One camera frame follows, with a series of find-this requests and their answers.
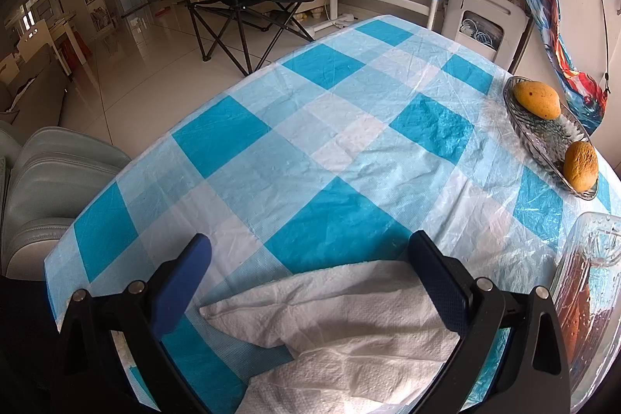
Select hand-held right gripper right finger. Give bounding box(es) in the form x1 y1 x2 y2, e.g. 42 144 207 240
408 230 572 414

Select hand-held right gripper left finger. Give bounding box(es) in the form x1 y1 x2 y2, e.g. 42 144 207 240
51 232 214 414

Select white paper towel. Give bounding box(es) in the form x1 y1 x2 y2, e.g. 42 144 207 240
199 260 461 414

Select orange carrot with stem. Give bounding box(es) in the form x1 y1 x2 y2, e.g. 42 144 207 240
555 249 593 357

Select clear plastic cup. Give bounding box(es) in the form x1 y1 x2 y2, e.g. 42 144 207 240
550 211 621 410

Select grey leather sofa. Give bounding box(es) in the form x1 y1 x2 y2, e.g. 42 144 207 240
0 120 133 281

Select rough-skinned yellow mango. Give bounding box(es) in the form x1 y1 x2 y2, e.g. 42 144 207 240
563 141 599 192

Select ribbed glass plate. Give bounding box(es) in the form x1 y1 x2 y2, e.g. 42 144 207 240
503 76 600 201

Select blue white checkered tablecloth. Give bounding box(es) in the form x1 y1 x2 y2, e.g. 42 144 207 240
43 14 621 414

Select yellow mango with dark spot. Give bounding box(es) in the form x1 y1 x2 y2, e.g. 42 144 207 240
513 80 562 120

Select beige sofa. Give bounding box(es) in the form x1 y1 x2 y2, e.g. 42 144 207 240
0 43 73 128

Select white plastic stool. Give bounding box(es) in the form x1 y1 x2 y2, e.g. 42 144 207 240
441 0 529 73

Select colourful printed hanging cloth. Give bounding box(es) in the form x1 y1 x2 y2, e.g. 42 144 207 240
521 0 609 136

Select white coiled cables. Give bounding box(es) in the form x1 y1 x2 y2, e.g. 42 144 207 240
461 19 505 49

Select black hanging strap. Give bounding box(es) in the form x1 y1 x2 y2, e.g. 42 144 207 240
553 0 613 97

